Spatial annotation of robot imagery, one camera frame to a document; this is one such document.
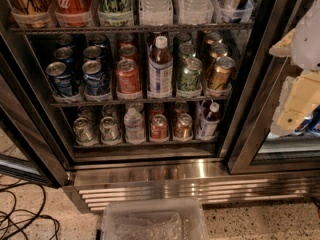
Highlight brown tea bottle shelf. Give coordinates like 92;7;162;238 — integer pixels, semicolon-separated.
197;102;221;140
148;36;173;98

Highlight gold can middle front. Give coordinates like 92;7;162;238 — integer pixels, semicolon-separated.
206;56;235;97

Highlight closed fridge glass door right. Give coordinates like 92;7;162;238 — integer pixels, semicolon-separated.
223;0;320;174

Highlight clear water bottle top left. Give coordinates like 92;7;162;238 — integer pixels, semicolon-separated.
139;0;173;26

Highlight clear plastic bin on floor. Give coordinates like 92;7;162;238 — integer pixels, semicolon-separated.
100;198;209;240

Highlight red soda can middle front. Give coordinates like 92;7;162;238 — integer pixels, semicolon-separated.
116;59;142;100

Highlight green can bottom front left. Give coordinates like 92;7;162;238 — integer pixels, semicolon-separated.
73;117;98;146

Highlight black cables on floor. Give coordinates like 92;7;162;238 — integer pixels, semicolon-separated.
0;173;62;240

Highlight red bull can top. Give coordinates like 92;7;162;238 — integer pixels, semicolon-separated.
211;0;253;23

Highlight brown tea bottle bottom shelf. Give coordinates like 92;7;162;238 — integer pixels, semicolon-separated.
197;102;221;140

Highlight clear water bottle top right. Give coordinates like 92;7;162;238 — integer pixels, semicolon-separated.
174;0;213;25

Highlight red soda can bottom front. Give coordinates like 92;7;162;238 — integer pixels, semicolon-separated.
150;114;168;142

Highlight blue pepsi can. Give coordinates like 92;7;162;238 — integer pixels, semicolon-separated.
82;60;111;102
45;61;82;104

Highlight blue pepsi can right fridge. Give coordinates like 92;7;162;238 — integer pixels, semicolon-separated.
291;106;320;137

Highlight red soda can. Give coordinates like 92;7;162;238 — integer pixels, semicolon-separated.
116;59;142;100
150;114;168;142

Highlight blue pepsi can front left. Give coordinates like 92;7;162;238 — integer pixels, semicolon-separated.
45;61;82;104

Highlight brown tea bottle middle shelf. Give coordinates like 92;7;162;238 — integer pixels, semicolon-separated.
148;36;173;98

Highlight clear water bottle bottom shelf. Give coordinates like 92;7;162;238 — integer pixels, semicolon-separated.
124;107;146;144

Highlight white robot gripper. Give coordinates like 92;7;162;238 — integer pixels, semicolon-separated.
269;0;320;136

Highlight green can middle front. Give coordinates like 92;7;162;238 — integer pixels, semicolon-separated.
177;57;202;98

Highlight open fridge glass door left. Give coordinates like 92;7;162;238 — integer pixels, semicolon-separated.
0;39;68;188

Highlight copper can bottom front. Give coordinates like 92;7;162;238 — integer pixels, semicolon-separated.
174;113;193;141

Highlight green can top shelf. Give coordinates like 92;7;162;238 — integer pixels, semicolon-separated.
98;0;134;26

